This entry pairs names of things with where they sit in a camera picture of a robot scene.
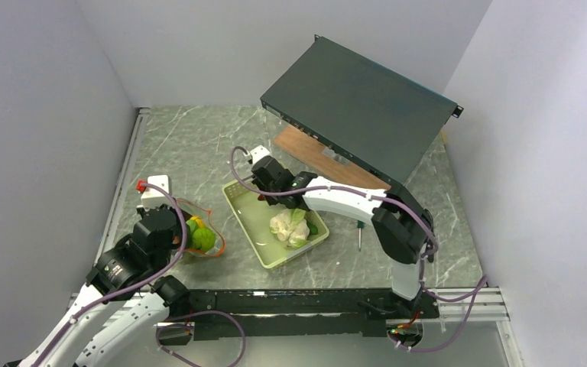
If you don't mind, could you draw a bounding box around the light green pepper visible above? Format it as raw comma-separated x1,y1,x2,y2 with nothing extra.
186,219,217,253

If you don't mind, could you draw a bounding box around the green plastic basket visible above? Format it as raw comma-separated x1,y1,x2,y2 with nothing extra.
222,180,329,269

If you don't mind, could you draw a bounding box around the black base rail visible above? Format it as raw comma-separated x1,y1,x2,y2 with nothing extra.
162,287,440,345

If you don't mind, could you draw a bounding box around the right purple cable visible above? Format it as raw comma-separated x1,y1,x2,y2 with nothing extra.
229,147,491,355

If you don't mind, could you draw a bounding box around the green handled screwdriver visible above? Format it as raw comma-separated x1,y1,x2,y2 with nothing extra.
357,221,365,252

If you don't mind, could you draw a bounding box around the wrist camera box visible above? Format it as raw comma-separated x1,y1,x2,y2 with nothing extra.
136,174,171,210
249,145,271,165

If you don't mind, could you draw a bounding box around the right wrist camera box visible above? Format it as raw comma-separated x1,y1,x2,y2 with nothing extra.
249,145,271,165

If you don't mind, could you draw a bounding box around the purple cable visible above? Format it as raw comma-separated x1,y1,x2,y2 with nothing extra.
229,147,491,355
30,182,189,367

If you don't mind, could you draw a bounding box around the white cauliflower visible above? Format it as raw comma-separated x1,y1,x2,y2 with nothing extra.
269,209,310,248

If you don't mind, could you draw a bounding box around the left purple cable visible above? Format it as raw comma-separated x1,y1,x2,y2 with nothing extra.
30,182,189,367

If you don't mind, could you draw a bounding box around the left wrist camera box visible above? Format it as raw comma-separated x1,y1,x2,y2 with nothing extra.
136,174,171,210

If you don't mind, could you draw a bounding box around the clear orange zip bag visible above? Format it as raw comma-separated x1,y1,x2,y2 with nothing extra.
177,199,226,258

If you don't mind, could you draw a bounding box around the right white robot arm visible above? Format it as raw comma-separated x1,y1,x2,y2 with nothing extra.
247,147,436,317

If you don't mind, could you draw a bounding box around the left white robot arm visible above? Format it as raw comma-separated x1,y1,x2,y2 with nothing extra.
9,205,193,366

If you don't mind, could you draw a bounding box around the black network switch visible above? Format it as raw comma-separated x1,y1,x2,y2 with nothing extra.
260,36,464,186

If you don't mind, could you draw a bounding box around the dark green cucumber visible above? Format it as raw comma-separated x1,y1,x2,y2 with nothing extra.
306,221,319,236

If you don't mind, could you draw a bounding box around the brown wooden board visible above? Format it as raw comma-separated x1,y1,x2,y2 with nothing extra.
274,125,391,190

